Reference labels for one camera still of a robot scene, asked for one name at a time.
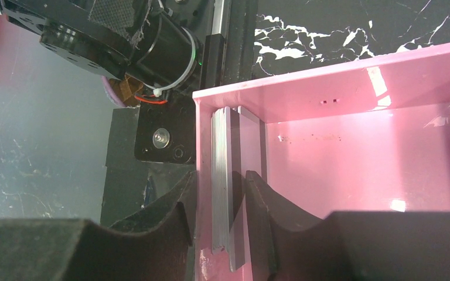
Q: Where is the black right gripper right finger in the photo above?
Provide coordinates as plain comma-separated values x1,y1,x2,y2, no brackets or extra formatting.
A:
245,171,450,280

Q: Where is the single grey credit card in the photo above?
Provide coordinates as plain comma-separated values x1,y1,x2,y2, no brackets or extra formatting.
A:
227,106,267,272

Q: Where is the pink plastic tray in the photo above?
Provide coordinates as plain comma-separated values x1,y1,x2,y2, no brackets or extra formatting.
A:
193,43,450,280

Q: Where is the stack of grey cards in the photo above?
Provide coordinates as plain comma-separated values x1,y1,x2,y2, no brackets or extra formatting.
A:
211,107,233,253

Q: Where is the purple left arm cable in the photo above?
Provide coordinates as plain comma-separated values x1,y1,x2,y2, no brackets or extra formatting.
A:
100,76,127,108

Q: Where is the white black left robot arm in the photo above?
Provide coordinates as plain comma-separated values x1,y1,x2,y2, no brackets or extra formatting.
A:
0,1,212,98

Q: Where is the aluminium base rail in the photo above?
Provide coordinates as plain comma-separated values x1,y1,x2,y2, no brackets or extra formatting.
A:
199,0,259,90

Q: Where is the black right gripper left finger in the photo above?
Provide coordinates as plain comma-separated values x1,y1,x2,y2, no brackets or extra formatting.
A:
0,172,197,280

